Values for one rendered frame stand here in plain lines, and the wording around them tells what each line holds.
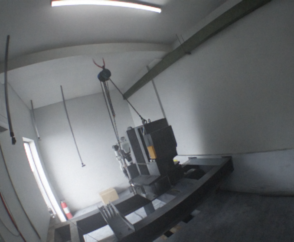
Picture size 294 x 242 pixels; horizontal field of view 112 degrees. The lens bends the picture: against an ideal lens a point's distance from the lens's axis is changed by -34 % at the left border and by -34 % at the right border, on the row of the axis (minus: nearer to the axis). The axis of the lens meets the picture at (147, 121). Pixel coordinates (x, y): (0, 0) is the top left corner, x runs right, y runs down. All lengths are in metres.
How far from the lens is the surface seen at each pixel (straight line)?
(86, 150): 4.07
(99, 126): 4.17
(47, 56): 2.07
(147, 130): 1.94
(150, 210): 2.87
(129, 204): 2.41
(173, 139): 2.10
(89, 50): 2.14
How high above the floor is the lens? 1.61
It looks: 1 degrees up
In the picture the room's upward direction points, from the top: 18 degrees counter-clockwise
